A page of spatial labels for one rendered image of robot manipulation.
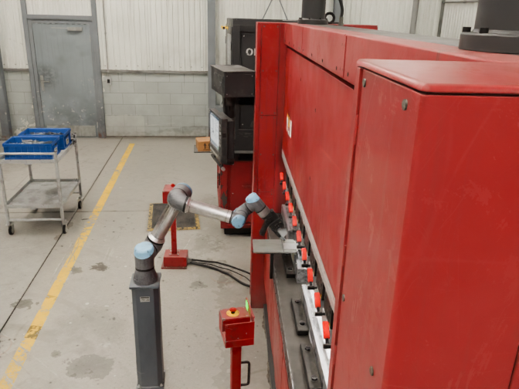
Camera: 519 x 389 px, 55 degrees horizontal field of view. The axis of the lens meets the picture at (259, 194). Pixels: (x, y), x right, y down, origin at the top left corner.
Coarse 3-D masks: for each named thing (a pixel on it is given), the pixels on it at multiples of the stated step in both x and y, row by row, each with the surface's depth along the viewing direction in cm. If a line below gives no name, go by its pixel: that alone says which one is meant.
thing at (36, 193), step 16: (0, 160) 517; (16, 160) 519; (32, 160) 520; (48, 160) 522; (0, 176) 522; (16, 192) 570; (32, 192) 583; (48, 192) 584; (64, 192) 586; (80, 192) 627; (32, 208) 538; (64, 224) 549
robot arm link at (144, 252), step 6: (138, 246) 304; (144, 246) 305; (150, 246) 305; (138, 252) 300; (144, 252) 300; (150, 252) 302; (156, 252) 311; (138, 258) 301; (144, 258) 301; (150, 258) 303; (138, 264) 303; (144, 264) 302; (150, 264) 304
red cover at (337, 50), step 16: (288, 32) 325; (304, 32) 250; (320, 32) 205; (336, 32) 173; (352, 32) 170; (304, 48) 250; (320, 48) 205; (336, 48) 172; (352, 48) 149; (368, 48) 131; (384, 48) 117; (400, 48) 106; (416, 48) 96; (432, 48) 92; (448, 48) 94; (320, 64) 204; (336, 64) 172; (352, 64) 148; (352, 80) 148
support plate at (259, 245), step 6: (258, 240) 318; (264, 240) 318; (270, 240) 318; (276, 240) 318; (282, 240) 319; (288, 240) 319; (258, 246) 309; (264, 246) 310; (270, 246) 310; (276, 246) 310; (282, 246) 310; (258, 252) 303; (264, 252) 303; (270, 252) 303; (276, 252) 303; (282, 252) 303; (288, 252) 304; (294, 252) 304
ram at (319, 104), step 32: (288, 64) 339; (288, 96) 337; (320, 96) 213; (352, 96) 155; (288, 128) 335; (320, 128) 213; (288, 160) 334; (320, 160) 212; (320, 192) 211; (320, 224) 210; (320, 256) 210
